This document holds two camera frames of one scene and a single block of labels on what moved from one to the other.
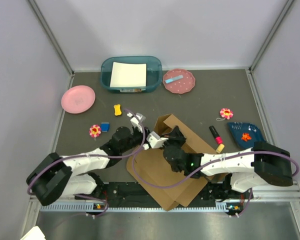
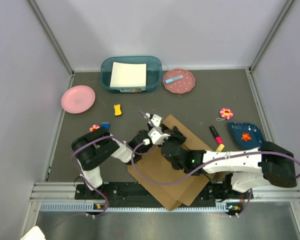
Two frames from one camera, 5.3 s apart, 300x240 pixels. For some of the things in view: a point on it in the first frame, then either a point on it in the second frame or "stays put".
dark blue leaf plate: [245, 134] stays put
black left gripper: [147, 131] → [163, 127]
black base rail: [136, 191] stays put
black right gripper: [176, 135] stays put
